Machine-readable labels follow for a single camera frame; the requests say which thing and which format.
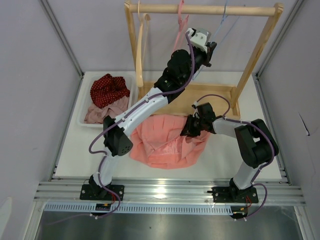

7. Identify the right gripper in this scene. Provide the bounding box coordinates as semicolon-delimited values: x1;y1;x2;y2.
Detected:
180;114;205;138

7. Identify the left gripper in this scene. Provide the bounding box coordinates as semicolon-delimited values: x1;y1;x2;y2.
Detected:
180;40;216;85

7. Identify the light blue wire hanger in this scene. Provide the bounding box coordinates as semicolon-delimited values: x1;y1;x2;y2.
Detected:
191;0;242;81

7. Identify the salmon pink skirt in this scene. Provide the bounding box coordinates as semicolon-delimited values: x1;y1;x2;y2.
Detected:
130;114;210;170

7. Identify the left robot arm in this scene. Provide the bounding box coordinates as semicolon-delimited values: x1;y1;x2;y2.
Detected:
89;41;217;200

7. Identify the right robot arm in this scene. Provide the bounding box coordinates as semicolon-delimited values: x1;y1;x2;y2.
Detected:
180;102;279;203

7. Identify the pink plastic hanger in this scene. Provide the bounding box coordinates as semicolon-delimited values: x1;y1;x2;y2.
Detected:
172;0;189;52

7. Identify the beige wooden hanger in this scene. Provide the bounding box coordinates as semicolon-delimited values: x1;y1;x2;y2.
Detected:
135;0;151;88

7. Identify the wooden clothes rack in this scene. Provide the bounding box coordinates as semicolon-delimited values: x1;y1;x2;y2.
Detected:
124;0;284;119

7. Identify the white plastic bin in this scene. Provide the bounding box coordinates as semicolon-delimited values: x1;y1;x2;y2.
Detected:
77;72;138;130

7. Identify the red polka dot cloth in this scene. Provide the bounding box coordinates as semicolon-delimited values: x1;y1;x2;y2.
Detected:
89;73;131;109

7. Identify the dusty pink cloth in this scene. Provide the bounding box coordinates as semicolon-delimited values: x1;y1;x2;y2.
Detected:
84;96;129;124

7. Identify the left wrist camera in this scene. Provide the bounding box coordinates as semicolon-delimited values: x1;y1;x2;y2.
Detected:
186;28;211;53

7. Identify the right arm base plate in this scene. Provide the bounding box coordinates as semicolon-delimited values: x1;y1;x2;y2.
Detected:
207;186;259;204

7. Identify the white slotted cable duct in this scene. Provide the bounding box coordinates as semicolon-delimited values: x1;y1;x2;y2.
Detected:
44;202;233;216

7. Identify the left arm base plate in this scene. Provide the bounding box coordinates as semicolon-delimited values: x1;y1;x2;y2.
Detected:
79;184;125;201

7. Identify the aluminium mounting rail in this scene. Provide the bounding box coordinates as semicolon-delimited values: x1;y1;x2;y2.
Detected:
34;178;306;206

